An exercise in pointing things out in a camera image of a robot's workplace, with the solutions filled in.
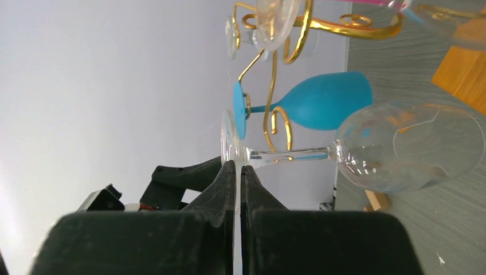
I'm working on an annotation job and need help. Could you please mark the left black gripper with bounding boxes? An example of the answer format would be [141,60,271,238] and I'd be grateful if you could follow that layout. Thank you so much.
[76,156,221,212]

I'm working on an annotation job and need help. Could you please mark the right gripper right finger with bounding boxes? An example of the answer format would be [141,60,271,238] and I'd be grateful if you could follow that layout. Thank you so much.
[240,166,287,274]

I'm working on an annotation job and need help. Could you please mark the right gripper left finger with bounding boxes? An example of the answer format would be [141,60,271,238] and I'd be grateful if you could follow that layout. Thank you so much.
[178,160,236,274]

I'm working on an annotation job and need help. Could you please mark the blue wine glass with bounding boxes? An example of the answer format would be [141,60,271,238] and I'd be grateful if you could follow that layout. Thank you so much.
[232,70,374,140]

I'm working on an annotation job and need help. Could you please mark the clear wine glass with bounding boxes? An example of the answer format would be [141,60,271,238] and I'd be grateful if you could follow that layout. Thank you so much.
[386,1,485,52]
[225,1,301,60]
[220,101,486,194]

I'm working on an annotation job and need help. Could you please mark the clear wine glass back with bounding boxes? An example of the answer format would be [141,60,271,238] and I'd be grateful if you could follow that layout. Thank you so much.
[225,1,301,60]

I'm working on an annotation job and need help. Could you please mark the pink wine glass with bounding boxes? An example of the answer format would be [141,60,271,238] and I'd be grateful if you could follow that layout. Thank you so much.
[340,0,391,6]

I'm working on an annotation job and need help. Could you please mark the orange wooden rack base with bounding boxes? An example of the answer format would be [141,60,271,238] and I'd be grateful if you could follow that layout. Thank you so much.
[432,17,485,115]

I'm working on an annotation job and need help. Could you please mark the curved wooden block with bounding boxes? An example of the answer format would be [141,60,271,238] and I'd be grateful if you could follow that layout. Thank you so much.
[363,190,391,212]

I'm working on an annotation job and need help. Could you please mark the gold wire glass rack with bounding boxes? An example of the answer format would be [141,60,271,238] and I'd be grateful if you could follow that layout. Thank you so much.
[232,0,486,152]

